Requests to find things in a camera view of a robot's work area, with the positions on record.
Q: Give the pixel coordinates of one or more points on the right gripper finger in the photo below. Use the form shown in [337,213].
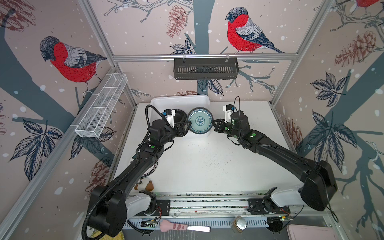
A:
[219,128]
[218,122]

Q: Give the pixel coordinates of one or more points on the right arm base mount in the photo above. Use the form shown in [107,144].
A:
[266,207]

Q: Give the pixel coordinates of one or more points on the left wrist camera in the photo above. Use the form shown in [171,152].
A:
[169,116]

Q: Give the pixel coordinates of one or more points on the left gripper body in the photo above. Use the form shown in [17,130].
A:
[170,134]

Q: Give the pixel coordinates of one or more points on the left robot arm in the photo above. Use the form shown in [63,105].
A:
[109,208]

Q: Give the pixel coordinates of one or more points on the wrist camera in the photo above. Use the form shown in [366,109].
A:
[169,116]
[228,110]

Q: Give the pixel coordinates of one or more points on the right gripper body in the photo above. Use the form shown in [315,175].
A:
[229,130]

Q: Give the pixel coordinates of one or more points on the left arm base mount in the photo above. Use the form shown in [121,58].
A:
[162,208]

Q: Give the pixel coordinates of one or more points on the black hanging shelf basket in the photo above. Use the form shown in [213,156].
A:
[206,69]

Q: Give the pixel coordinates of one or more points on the white plastic bin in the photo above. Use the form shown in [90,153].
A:
[184,103]

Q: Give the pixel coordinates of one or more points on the yellow woven mat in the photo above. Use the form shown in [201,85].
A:
[119,236]

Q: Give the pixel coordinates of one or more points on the pink tray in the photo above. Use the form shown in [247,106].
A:
[302,232]

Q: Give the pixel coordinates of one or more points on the black plate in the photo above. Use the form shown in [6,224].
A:
[180,116]

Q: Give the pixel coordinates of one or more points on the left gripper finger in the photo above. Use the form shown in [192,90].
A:
[185,125]
[181,132]

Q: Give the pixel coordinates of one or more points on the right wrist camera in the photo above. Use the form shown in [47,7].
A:
[228,110]

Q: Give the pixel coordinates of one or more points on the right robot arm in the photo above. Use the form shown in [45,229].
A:
[318,177]

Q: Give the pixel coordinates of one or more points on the brown white plush toy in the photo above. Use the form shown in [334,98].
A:
[144,184]

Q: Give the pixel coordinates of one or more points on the white wire mesh basket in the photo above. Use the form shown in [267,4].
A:
[98,114]

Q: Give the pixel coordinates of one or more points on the teal patterned small plate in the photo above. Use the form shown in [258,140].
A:
[201,120]

